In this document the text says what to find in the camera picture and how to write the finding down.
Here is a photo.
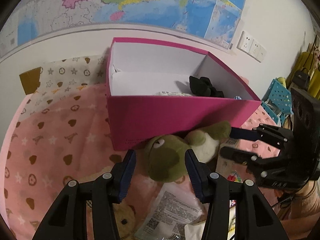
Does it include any green frog plush toy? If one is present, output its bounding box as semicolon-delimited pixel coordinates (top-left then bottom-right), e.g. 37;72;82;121
144;121;232;183

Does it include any black scrunchie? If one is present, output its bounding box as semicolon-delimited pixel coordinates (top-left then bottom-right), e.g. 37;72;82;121
189;76;225;98

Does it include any colourful wall map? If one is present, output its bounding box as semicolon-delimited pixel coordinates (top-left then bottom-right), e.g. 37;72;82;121
1;0;246;55

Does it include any white wall socket panel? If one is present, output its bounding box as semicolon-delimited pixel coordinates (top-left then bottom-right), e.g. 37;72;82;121
236;31;267;63

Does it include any pink patterned table cloth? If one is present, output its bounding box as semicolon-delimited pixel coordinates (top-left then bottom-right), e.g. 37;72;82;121
3;55;283;240

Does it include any cartoon print tissue pack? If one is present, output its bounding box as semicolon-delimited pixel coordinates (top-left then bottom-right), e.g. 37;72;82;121
227;171;243;208

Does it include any clear plastic mask packet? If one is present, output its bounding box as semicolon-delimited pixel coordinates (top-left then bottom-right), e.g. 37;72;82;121
153;91;192;96

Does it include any blue perforated basket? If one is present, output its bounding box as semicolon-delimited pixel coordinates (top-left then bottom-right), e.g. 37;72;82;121
261;79;293;126

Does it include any yellow hanging garment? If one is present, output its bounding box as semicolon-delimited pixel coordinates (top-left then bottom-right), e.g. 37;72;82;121
286;49;319;99

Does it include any right pink sleeve forearm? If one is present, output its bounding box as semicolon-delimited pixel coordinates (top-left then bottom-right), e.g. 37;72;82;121
275;180;319;220

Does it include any pink cardboard box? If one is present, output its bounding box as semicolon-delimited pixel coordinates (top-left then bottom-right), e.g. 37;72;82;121
106;37;260;151

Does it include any beige teddy bear plush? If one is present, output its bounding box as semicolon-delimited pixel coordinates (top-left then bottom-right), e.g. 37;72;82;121
79;166;136;239

